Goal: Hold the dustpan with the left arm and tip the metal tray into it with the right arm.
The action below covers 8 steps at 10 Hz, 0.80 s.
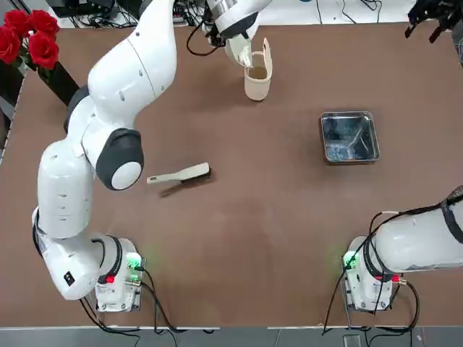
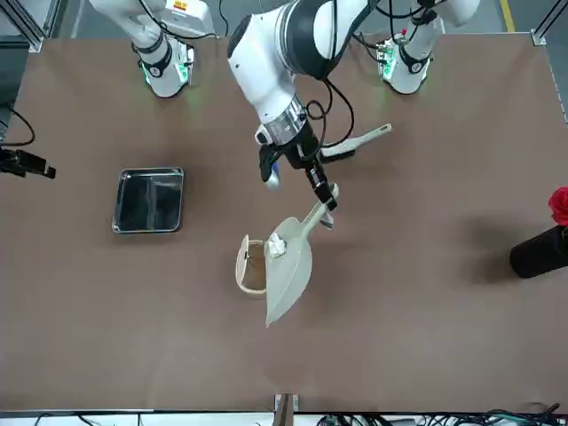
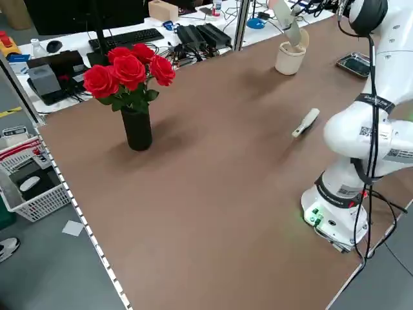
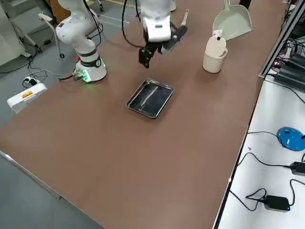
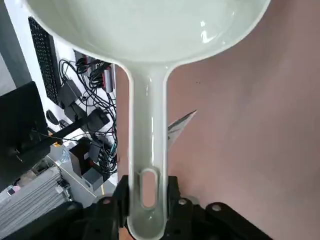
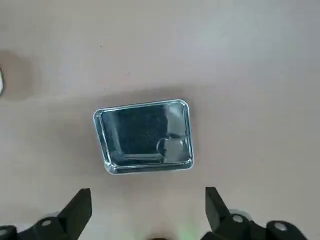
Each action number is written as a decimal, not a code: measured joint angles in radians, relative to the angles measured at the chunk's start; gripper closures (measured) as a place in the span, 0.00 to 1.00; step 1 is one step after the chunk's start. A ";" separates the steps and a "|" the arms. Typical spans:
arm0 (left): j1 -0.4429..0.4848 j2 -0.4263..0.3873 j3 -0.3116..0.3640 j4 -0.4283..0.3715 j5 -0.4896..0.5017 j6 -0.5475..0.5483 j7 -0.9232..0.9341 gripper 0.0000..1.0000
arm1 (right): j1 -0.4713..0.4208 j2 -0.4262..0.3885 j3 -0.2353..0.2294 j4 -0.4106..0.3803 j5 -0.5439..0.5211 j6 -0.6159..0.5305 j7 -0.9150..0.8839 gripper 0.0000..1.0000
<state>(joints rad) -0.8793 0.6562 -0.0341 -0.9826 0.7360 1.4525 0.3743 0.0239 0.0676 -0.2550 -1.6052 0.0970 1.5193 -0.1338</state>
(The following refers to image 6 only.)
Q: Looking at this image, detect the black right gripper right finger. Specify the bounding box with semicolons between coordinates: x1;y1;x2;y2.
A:
199;186;308;240

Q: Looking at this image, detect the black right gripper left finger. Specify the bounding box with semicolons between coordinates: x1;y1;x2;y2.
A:
0;188;92;240

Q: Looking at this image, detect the metal tray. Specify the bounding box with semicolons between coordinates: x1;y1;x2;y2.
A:
92;99;195;176

